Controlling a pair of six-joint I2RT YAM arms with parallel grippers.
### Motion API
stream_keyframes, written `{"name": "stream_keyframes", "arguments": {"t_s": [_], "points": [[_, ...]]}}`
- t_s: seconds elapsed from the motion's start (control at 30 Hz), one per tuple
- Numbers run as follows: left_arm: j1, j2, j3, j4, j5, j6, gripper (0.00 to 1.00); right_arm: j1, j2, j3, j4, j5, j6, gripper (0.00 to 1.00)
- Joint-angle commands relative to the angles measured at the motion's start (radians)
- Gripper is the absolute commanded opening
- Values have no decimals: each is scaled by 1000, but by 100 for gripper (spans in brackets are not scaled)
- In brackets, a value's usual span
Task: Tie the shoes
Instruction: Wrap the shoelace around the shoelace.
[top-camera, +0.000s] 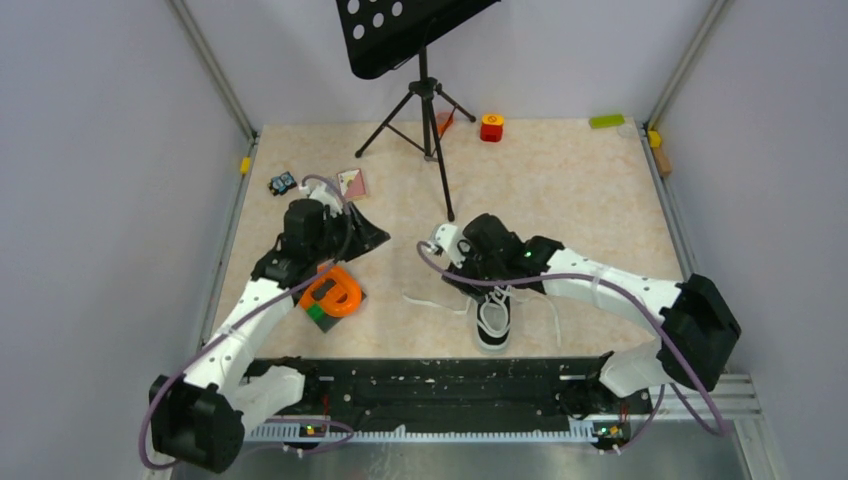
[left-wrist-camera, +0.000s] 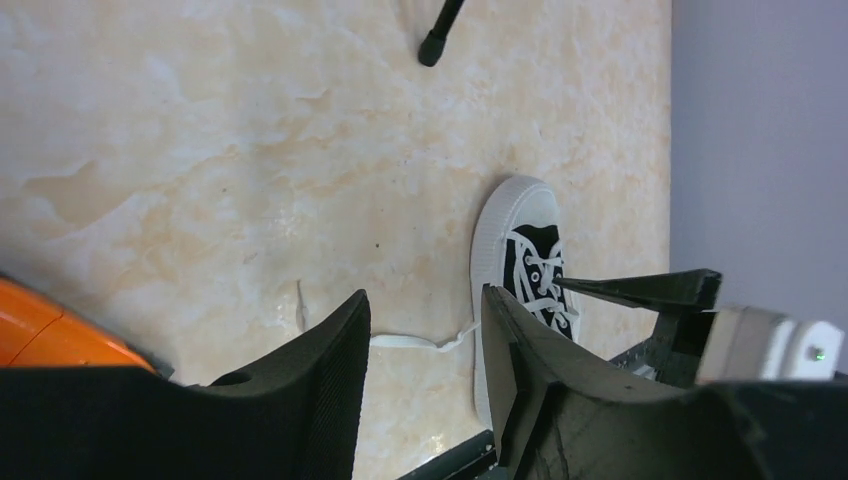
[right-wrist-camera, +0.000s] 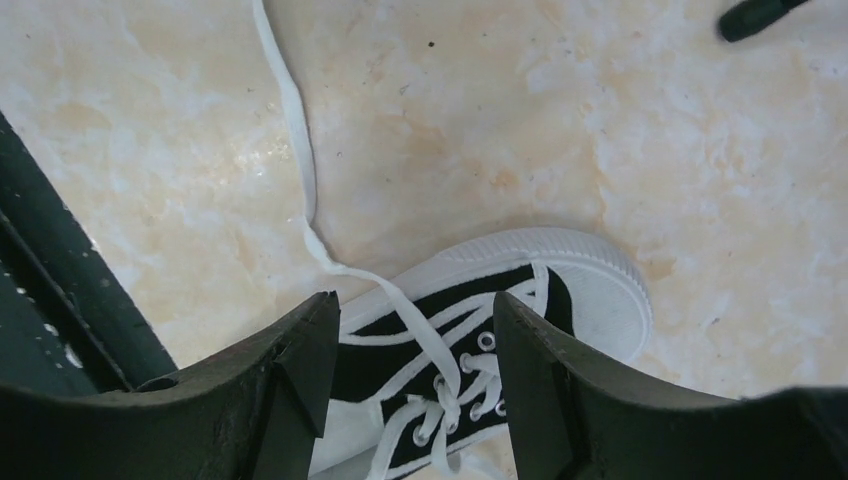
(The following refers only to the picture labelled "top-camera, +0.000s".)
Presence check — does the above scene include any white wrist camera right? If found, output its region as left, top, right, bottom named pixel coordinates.
left=429, top=223, right=465, bottom=267

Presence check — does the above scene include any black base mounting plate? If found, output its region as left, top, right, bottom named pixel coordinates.
left=244, top=357, right=653, bottom=434

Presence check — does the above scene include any wooden block right rail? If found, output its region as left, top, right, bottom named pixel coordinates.
left=652, top=147, right=673, bottom=178

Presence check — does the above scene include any black music stand tripod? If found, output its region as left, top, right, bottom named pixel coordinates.
left=336, top=0, right=496, bottom=222

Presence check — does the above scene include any orange ring toy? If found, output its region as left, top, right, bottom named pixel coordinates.
left=298, top=266, right=366, bottom=321

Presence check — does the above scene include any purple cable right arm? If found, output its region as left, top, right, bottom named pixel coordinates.
left=415, top=240, right=730, bottom=452

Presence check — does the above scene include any orange plastic cup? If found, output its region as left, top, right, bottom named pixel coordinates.
left=436, top=111, right=455, bottom=139

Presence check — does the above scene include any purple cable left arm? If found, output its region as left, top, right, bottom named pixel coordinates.
left=137, top=174, right=356, bottom=472

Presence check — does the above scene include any red yellow button block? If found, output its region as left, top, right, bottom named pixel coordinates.
left=480, top=113, right=505, bottom=143

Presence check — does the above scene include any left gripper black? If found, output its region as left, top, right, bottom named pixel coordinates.
left=311, top=201, right=391, bottom=264

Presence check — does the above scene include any grey base plate green block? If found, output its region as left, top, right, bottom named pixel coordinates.
left=299, top=278, right=367, bottom=333

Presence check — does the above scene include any black white sneaker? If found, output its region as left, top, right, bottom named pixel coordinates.
left=402, top=281, right=563, bottom=352

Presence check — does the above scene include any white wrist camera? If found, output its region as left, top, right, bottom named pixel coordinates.
left=306, top=181, right=343, bottom=217
left=429, top=223, right=465, bottom=267

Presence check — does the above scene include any white slotted cable duct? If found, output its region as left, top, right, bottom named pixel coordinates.
left=244, top=417, right=624, bottom=444

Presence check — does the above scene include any pink white card box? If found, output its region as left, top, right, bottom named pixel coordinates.
left=336, top=168, right=368, bottom=201

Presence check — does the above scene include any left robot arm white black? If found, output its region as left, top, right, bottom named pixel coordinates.
left=138, top=198, right=390, bottom=473

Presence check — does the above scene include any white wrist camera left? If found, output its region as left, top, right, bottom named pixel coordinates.
left=306, top=181, right=343, bottom=217

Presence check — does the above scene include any lime green block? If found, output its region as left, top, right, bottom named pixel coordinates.
left=588, top=114, right=626, bottom=129

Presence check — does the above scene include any small black blue toy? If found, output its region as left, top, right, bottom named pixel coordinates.
left=268, top=171, right=298, bottom=196

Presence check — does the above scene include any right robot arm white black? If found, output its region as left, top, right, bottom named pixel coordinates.
left=427, top=213, right=741, bottom=412

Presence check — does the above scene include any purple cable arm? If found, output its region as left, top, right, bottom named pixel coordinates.
left=415, top=240, right=730, bottom=452
left=137, top=174, right=356, bottom=472

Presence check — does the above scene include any yellow corner clip right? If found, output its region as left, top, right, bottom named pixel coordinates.
left=647, top=130, right=663, bottom=149

